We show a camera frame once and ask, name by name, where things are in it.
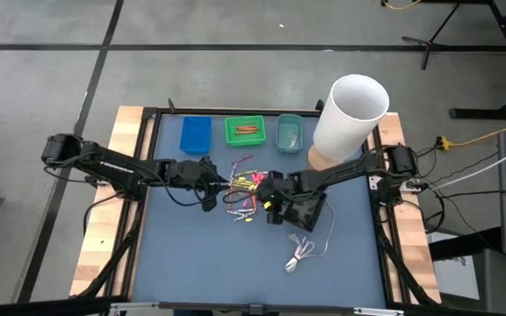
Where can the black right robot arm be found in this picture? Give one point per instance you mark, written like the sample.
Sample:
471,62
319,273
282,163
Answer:
345,173

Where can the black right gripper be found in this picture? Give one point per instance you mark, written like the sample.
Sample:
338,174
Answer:
286,191

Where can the blue plastic basket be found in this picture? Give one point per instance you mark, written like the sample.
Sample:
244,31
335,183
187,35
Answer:
196,135

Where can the black floor stand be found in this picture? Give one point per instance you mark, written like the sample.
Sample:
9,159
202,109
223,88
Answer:
477,113

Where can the black tripod stand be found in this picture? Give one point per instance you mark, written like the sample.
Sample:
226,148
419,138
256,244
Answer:
428,44

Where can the green plastic basket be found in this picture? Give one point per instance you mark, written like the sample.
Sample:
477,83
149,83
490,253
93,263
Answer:
245,140

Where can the silver mounting plate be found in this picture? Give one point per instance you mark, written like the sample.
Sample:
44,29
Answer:
373,182

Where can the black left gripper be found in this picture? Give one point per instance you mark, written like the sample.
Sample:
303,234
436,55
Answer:
196,173

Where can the white lamp shade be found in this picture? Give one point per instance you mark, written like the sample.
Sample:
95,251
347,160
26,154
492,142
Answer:
352,118

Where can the teal plastic basket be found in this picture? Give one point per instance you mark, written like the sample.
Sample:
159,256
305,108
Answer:
284,131

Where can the black plastic basket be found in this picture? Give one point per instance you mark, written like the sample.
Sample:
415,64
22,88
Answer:
310,217

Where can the black aluminium table frame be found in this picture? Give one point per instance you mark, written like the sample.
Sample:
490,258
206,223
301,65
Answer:
235,111

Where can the wooden table side board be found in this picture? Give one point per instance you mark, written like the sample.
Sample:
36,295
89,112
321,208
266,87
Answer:
103,228
415,246

